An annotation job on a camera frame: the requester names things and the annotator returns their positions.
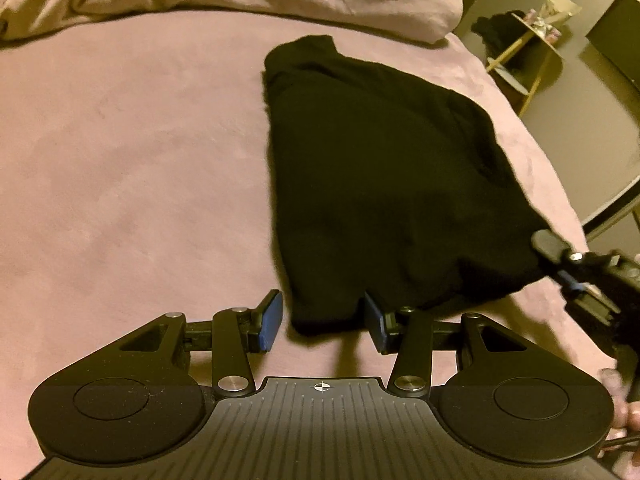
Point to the dark cabinet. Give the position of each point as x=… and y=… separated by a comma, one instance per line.
x=617, y=40

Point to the dark cloth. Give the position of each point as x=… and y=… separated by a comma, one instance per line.
x=495, y=32

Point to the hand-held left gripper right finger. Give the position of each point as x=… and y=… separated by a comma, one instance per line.
x=374, y=326

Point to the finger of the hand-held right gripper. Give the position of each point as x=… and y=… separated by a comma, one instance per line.
x=550, y=244
x=575, y=287

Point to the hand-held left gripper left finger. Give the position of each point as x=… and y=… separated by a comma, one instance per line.
x=270, y=321

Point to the black shorts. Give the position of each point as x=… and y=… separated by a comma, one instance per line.
x=375, y=185

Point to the person's right hand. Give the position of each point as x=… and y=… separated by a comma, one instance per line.
x=625, y=410

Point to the white paper bag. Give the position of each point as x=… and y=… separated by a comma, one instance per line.
x=560, y=2

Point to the round side table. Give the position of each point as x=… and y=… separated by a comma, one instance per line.
x=520, y=72

